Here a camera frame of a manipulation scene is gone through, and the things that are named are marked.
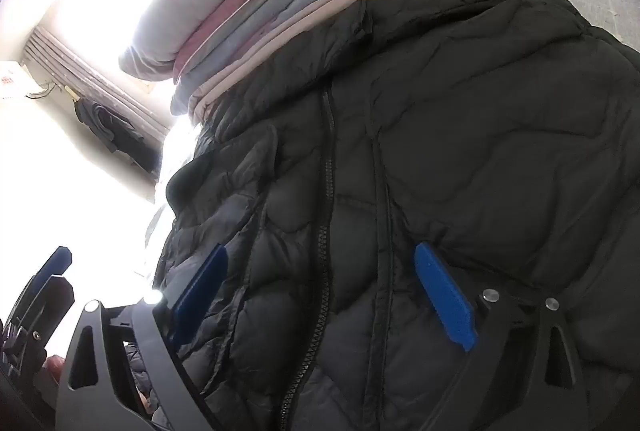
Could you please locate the dark clothing on floor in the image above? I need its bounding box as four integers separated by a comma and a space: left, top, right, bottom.
74, 98, 163, 174

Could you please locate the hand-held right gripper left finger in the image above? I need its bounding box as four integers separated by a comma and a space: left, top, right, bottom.
56, 242, 230, 431

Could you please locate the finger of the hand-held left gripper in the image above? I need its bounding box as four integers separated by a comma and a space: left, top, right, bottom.
17, 275, 76, 342
25, 245, 74, 294

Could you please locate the black puffer jacket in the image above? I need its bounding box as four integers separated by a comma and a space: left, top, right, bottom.
127, 0, 640, 431

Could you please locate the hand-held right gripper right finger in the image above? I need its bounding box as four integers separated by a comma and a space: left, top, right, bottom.
413, 241, 587, 431

